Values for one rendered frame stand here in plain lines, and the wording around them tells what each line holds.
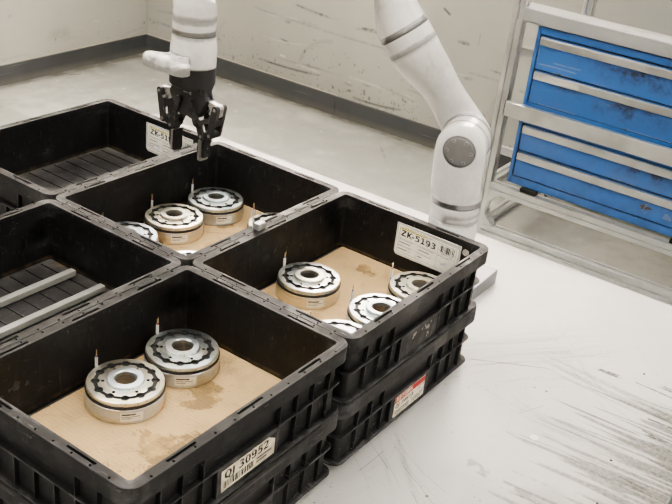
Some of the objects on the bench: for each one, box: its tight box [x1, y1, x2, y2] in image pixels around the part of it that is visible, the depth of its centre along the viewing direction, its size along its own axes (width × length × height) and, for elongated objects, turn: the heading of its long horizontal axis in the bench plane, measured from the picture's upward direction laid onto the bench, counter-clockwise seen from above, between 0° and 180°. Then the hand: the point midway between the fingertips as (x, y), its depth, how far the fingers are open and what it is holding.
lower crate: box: [323, 307, 477, 466], centre depth 159 cm, size 40×30×12 cm
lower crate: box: [0, 410, 338, 504], centre depth 129 cm, size 40×30×12 cm
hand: (189, 145), depth 164 cm, fingers open, 5 cm apart
